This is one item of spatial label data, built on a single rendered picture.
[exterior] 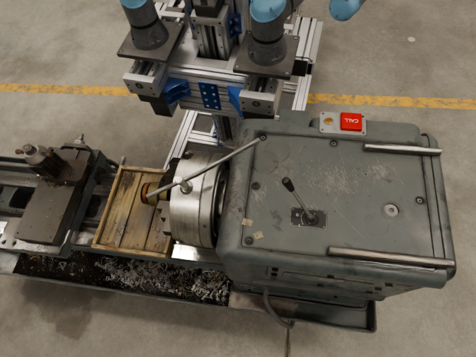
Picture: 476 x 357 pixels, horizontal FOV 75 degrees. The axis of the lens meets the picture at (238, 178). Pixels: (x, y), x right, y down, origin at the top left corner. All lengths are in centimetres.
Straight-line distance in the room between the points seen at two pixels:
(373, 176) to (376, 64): 222
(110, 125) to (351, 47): 221
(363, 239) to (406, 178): 22
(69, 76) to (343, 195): 293
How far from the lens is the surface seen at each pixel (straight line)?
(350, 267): 82
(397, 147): 96
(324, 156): 92
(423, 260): 86
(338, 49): 312
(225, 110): 153
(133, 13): 134
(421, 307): 224
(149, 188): 107
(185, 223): 92
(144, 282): 156
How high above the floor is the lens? 203
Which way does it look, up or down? 63 degrees down
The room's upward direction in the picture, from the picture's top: 9 degrees counter-clockwise
